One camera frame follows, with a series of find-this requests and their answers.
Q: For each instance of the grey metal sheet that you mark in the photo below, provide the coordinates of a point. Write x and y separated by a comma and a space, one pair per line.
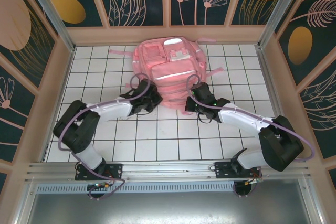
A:
168, 208

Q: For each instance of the dark wall panel cream circle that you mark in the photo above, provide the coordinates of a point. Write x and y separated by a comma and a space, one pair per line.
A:
13, 16

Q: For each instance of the dark wall panel yellow oval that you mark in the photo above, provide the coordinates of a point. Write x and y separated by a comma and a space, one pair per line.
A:
68, 9

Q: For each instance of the pink student backpack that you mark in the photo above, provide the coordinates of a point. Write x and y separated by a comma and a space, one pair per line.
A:
168, 61

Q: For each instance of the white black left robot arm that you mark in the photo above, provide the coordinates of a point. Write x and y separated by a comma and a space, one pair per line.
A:
110, 110

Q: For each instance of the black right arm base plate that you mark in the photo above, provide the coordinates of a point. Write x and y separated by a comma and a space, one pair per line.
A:
223, 169

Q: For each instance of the dark wall panel three flowers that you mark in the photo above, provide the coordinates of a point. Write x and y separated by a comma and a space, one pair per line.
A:
183, 11

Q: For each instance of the dark wall panel orange oval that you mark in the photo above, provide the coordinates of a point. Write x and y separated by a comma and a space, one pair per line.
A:
299, 43

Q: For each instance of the small controller circuit board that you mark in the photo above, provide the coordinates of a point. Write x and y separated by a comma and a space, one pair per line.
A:
99, 186
253, 181

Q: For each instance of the dark wall panel feather outlines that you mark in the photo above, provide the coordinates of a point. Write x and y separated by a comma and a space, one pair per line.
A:
320, 108

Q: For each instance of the dark wall panel single flower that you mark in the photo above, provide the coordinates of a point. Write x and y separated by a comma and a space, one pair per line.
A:
13, 119

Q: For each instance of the aluminium mounting rail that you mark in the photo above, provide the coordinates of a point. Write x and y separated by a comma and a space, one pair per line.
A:
168, 172

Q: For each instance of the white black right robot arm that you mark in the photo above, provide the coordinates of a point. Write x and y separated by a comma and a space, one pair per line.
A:
236, 119

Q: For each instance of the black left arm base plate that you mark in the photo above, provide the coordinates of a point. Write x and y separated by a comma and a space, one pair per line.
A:
115, 170

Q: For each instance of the aluminium frame post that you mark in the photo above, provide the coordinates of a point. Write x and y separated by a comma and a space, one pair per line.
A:
273, 16
52, 14

